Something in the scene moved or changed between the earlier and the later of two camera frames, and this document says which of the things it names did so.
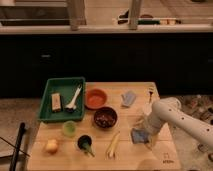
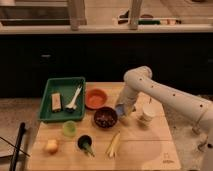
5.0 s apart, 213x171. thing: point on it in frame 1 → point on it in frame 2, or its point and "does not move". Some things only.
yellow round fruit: (51, 146) does not move
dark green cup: (85, 142) does not move
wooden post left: (77, 14) does not move
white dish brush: (72, 107) does not move
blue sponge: (139, 135) → (119, 108)
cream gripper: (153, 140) → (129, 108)
